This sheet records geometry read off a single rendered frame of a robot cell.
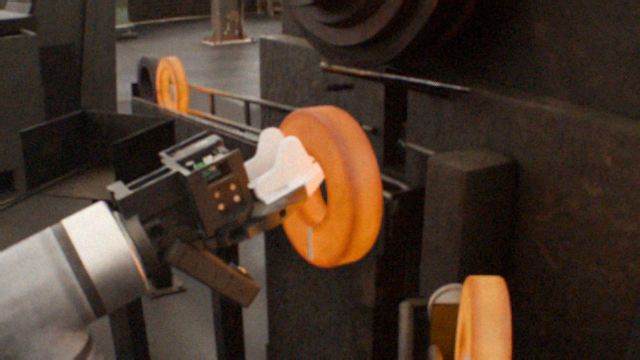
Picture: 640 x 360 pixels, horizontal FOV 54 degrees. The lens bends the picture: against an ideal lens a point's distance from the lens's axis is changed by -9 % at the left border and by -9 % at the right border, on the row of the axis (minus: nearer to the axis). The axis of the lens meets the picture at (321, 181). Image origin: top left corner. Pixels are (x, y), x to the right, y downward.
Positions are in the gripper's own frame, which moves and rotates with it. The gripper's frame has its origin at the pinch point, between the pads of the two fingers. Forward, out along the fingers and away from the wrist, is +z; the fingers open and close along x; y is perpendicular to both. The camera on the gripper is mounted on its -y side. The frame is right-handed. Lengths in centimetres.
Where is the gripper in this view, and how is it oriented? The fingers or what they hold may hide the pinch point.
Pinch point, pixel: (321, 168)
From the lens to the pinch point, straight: 65.9
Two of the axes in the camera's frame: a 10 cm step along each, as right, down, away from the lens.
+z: 8.2, -4.3, 3.8
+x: -5.3, -2.9, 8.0
